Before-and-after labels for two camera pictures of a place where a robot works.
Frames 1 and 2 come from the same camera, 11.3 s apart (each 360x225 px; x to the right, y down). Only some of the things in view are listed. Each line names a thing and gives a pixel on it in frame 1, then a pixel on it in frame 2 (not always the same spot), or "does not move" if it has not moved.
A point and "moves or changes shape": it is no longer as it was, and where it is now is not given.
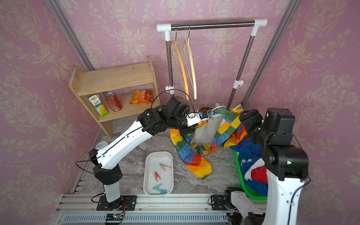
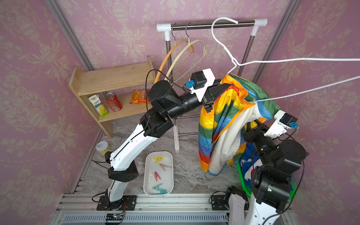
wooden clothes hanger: (178, 68) to (163, 61)
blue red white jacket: (253, 169) does not move
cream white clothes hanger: (187, 40) moves or changes shape
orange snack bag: (141, 97) does not move
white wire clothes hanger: (218, 107) to (235, 63)
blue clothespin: (162, 192) does not move
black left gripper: (189, 129) to (212, 91)
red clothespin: (156, 175) does not move
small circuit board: (116, 217) does not move
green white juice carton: (95, 100) does not move
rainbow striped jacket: (193, 153) to (236, 104)
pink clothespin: (162, 165) does not move
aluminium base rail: (150, 209) does not move
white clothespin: (150, 174) does not move
